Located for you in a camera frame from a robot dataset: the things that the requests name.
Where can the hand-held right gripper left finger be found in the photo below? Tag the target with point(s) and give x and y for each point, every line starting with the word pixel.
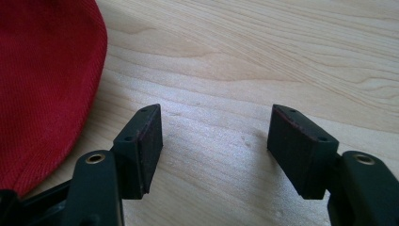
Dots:
pixel 141 153

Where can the red fabric cap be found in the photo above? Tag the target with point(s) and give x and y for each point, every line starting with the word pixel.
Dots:
pixel 47 88

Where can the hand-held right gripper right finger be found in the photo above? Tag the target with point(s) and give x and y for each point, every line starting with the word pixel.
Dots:
pixel 298 150

